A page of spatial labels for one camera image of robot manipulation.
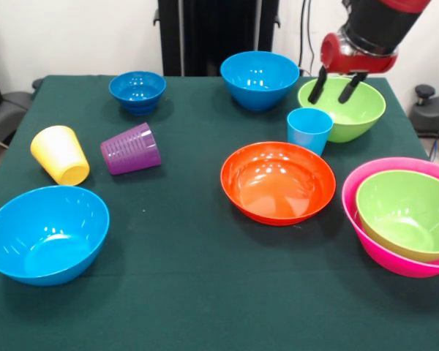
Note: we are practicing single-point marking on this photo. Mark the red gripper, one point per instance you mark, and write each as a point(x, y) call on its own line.
point(362, 64)

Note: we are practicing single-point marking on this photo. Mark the light blue cup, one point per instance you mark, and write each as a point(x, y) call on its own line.
point(309, 129)

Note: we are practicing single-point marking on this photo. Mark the orange bowl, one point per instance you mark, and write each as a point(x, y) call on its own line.
point(278, 186)

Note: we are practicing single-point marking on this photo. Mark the green bowl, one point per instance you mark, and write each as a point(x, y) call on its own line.
point(362, 113)
point(406, 212)

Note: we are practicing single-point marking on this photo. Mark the pink bowl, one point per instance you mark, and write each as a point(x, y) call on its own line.
point(388, 259)

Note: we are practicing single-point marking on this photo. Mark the purple cup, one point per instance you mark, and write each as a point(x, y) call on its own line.
point(130, 150)

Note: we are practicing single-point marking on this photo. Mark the yellow cup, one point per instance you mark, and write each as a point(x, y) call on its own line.
point(58, 153)

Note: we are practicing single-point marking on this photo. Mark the light blue bowl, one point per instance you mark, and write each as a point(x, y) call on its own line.
point(259, 77)
point(44, 237)

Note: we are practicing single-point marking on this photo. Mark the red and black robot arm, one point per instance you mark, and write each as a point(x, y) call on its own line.
point(380, 25)

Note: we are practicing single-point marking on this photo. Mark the small dark blue bowl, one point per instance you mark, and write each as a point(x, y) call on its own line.
point(137, 93)

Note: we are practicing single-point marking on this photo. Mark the dark green table cloth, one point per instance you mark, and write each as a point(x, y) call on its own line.
point(168, 292)

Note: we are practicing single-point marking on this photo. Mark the black pedestal leg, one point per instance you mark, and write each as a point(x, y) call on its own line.
point(7, 109)
point(431, 117)

